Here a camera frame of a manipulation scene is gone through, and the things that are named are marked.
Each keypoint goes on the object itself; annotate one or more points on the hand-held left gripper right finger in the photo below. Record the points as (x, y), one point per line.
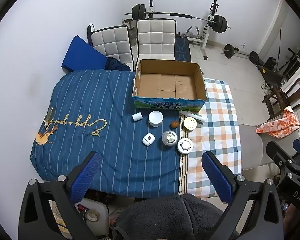
(218, 177)

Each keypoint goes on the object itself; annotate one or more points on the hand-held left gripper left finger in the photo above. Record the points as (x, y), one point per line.
(86, 177)

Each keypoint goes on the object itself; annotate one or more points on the white black round compact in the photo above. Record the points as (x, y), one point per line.
(185, 145)

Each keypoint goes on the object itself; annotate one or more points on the gold lid jar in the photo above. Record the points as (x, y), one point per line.
(190, 123)

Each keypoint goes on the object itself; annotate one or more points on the silver round container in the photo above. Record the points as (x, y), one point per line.
(169, 138)

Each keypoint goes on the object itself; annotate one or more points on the white teal tube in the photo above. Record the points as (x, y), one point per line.
(196, 117)

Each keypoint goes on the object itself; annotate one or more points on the small brown ball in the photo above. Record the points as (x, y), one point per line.
(174, 125)

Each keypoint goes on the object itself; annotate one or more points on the white rounded case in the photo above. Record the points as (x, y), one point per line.
(148, 139)

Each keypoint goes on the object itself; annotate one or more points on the small white cylinder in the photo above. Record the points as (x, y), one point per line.
(137, 117)

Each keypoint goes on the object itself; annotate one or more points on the white round jar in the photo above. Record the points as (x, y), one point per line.
(156, 118)

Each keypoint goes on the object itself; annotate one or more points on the cardboard box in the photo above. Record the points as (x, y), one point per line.
(168, 85)

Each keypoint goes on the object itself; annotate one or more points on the orange floral cloth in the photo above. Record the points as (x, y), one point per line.
(277, 126)

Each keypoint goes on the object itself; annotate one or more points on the grey chair seat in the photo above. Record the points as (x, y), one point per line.
(251, 145)

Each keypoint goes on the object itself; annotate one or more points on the white plastic canister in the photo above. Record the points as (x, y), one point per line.
(101, 207)

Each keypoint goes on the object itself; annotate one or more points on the tape roll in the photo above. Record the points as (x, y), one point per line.
(92, 216)

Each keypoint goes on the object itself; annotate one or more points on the checked bed sheet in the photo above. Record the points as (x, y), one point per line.
(215, 135)

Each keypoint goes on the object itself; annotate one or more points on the blue striped blanket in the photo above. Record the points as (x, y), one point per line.
(102, 130)

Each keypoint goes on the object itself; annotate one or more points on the wooden chair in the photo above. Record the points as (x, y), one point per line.
(277, 97)

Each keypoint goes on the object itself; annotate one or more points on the dark fleece garment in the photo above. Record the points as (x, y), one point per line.
(170, 217)

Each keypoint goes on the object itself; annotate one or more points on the white shoes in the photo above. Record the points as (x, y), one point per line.
(266, 88)

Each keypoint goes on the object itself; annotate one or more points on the black bag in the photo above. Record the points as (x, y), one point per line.
(270, 63)

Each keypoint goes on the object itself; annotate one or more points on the dark blue cloth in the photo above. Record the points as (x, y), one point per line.
(117, 65)

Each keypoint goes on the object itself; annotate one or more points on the short barbell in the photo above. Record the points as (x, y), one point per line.
(228, 50)

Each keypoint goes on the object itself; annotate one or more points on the blue foam mat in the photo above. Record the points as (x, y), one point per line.
(83, 55)

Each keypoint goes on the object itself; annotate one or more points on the blue black weight bench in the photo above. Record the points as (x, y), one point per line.
(182, 50)

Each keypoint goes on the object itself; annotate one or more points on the white padded chair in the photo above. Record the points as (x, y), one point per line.
(156, 38)
(112, 43)

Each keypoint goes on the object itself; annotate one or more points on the white barbell rack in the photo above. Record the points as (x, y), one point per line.
(207, 35)

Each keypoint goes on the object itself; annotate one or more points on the long barbell with plates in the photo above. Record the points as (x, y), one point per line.
(220, 23)

